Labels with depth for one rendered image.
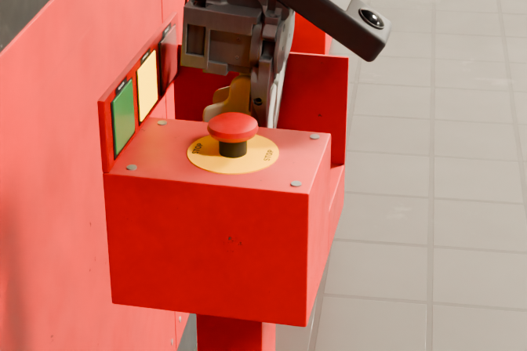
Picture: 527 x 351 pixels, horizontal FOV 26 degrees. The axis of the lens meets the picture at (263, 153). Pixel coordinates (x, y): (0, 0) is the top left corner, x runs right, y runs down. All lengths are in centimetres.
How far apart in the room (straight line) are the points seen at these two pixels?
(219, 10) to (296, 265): 21
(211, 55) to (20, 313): 31
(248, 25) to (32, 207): 29
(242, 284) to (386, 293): 126
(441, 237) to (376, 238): 13
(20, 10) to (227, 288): 31
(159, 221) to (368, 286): 130
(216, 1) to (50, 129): 25
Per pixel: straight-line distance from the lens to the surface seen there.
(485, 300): 215
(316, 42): 307
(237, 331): 101
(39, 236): 110
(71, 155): 118
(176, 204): 87
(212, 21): 93
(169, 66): 100
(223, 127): 87
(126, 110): 89
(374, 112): 285
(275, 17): 92
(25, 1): 103
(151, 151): 90
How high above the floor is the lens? 118
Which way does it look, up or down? 27 degrees down
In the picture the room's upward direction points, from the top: straight up
